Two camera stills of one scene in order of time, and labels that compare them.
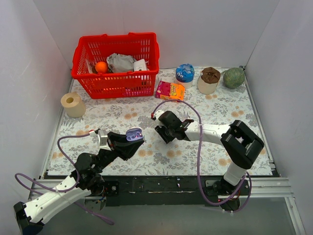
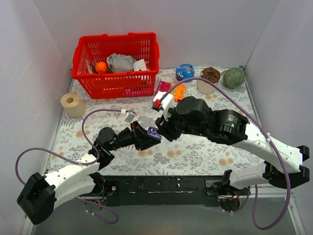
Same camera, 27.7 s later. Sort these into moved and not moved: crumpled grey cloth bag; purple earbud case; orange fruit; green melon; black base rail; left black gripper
Moved: purple earbud case; left black gripper
Not moved: crumpled grey cloth bag; black base rail; green melon; orange fruit
